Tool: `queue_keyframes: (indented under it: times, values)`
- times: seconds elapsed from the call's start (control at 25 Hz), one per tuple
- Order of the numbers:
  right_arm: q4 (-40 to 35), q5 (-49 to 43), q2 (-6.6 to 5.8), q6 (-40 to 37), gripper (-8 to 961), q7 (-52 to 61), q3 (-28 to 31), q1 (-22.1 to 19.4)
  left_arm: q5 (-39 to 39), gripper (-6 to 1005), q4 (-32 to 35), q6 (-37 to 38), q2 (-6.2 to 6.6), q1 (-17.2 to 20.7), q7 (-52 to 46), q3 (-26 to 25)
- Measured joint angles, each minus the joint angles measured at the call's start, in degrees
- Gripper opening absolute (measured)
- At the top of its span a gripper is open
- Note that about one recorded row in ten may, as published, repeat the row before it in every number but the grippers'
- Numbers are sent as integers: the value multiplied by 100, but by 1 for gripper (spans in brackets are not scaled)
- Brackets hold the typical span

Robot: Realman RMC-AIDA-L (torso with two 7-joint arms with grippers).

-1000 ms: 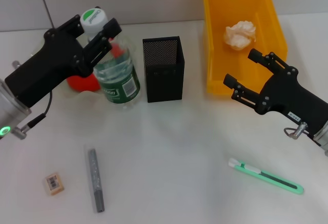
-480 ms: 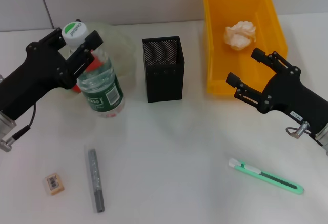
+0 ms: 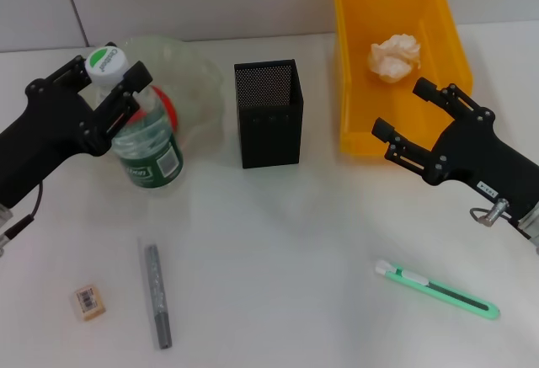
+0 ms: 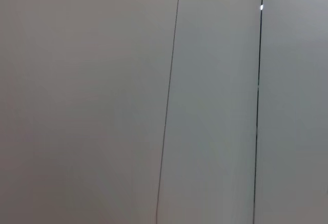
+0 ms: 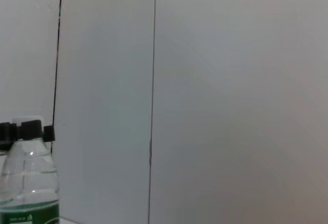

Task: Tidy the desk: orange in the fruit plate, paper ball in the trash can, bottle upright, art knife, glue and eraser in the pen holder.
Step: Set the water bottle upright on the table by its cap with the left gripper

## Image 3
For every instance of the orange fruit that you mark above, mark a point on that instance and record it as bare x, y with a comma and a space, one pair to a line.
169, 109

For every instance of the green utility knife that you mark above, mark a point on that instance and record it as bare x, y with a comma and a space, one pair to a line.
438, 290

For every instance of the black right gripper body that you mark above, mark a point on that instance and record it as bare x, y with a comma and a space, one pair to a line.
476, 153

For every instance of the pale green glass fruit plate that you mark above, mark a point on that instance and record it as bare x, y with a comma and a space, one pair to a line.
198, 86

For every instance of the clear bottle with green label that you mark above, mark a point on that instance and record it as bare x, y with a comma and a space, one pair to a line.
147, 149

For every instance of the white paper ball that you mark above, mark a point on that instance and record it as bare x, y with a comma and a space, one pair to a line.
396, 56

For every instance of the black mesh pen holder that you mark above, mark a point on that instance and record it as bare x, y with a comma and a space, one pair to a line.
269, 140

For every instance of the beige eraser with barcode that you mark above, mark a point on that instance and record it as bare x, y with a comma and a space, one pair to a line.
88, 302

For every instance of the yellow plastic bin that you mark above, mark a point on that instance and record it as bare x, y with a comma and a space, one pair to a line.
379, 18

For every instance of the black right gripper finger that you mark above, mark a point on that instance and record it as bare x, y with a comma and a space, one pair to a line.
423, 86
381, 128

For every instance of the gray marker pen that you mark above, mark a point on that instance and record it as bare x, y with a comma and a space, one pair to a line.
156, 292

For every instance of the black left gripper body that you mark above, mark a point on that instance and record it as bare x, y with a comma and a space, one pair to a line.
46, 132

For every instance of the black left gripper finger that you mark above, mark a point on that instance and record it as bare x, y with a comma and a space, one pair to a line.
69, 74
137, 76

